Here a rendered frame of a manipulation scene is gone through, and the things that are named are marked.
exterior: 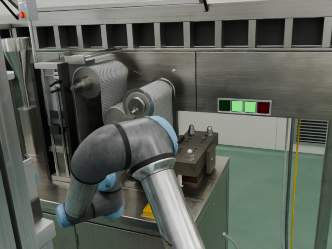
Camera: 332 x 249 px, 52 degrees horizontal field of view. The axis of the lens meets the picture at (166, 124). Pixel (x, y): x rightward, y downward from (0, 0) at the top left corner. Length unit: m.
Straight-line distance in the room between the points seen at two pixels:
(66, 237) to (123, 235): 0.29
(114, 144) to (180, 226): 0.23
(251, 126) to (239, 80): 2.54
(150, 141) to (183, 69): 0.93
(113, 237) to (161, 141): 0.71
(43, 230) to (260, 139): 3.67
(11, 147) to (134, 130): 0.37
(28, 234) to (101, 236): 0.93
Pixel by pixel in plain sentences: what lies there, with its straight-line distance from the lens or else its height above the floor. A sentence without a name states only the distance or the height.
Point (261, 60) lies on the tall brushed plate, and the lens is 1.61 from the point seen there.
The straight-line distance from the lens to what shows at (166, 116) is 1.59.
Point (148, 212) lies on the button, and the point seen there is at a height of 0.92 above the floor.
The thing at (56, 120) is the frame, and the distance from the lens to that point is 1.59.
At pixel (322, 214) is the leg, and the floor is 0.58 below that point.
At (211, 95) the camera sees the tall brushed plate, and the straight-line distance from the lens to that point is 1.68.
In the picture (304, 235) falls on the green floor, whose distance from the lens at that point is 2.87.
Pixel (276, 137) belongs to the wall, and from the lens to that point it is 4.16.
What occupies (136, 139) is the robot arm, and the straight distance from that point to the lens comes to 0.80.
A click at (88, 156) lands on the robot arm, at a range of 0.80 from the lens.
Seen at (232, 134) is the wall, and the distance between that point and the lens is 4.22.
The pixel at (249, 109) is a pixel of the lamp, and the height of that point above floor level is 1.17.
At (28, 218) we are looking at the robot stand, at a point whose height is 1.33.
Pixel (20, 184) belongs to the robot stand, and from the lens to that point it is 0.53.
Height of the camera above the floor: 1.61
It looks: 18 degrees down
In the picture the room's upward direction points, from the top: 2 degrees counter-clockwise
